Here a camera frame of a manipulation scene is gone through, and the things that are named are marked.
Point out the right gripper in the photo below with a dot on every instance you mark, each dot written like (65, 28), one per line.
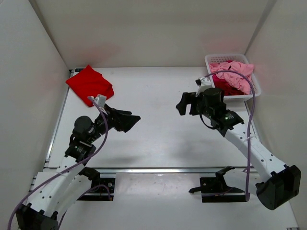
(188, 98)

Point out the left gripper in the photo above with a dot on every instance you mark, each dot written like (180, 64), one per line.
(126, 120)

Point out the red t shirt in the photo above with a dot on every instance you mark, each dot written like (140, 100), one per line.
(89, 82)

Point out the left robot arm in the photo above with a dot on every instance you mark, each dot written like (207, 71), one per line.
(49, 201)

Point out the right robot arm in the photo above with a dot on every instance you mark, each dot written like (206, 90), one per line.
(276, 183)

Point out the dark red clothes in basket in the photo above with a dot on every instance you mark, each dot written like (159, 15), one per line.
(226, 87)

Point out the pink t shirt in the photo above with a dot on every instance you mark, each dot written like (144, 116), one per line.
(234, 79)

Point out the dark label sticker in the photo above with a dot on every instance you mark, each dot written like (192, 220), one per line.
(78, 69)

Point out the white plastic basket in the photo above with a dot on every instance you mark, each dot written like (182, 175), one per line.
(218, 58)

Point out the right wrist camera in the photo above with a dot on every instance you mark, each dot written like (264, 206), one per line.
(203, 83)

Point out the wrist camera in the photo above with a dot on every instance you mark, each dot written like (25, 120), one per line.
(203, 83)
(99, 101)

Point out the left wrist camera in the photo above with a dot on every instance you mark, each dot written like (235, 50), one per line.
(99, 101)

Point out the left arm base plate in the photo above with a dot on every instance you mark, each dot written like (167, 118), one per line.
(102, 189)

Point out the aluminium table rail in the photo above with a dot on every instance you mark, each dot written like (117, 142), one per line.
(159, 170)

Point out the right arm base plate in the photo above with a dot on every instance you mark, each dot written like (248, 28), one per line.
(215, 191)

